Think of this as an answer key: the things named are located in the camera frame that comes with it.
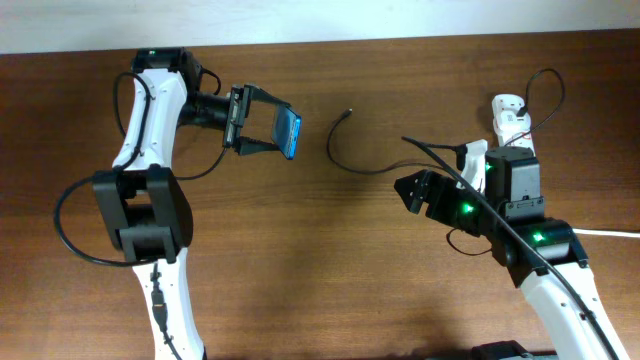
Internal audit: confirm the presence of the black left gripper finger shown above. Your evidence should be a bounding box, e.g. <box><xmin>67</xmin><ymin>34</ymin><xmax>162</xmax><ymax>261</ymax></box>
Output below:
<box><xmin>244</xmin><ymin>84</ymin><xmax>291</xmax><ymax>108</ymax></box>
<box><xmin>234</xmin><ymin>136</ymin><xmax>279</xmax><ymax>155</ymax></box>

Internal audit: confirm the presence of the blue Galaxy S25+ smartphone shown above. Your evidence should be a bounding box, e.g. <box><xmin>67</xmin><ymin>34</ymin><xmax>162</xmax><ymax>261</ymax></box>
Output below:
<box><xmin>271</xmin><ymin>106</ymin><xmax>302</xmax><ymax>160</ymax></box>

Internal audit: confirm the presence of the black USB charging cable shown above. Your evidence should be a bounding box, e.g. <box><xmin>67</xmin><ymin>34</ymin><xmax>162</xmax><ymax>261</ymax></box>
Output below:
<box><xmin>326</xmin><ymin>68</ymin><xmax>567</xmax><ymax>176</ymax></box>

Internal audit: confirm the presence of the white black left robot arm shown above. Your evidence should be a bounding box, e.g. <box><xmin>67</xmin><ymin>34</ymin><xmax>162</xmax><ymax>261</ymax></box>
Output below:
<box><xmin>92</xmin><ymin>48</ymin><xmax>302</xmax><ymax>359</ymax></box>

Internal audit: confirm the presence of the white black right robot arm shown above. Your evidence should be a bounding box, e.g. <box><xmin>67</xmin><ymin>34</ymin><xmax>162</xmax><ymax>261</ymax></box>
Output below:
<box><xmin>394</xmin><ymin>147</ymin><xmax>628</xmax><ymax>359</ymax></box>

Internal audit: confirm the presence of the white USB charger adapter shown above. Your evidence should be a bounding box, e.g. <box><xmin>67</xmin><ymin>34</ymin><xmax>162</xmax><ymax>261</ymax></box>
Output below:
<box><xmin>493</xmin><ymin>111</ymin><xmax>531</xmax><ymax>136</ymax></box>

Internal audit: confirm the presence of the white power strip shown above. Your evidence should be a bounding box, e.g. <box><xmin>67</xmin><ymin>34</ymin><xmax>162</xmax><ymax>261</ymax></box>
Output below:
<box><xmin>491</xmin><ymin>94</ymin><xmax>535</xmax><ymax>152</ymax></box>

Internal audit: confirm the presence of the white power strip cord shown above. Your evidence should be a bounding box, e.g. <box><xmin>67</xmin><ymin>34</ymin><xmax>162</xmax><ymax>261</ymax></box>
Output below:
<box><xmin>571</xmin><ymin>227</ymin><xmax>640</xmax><ymax>239</ymax></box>

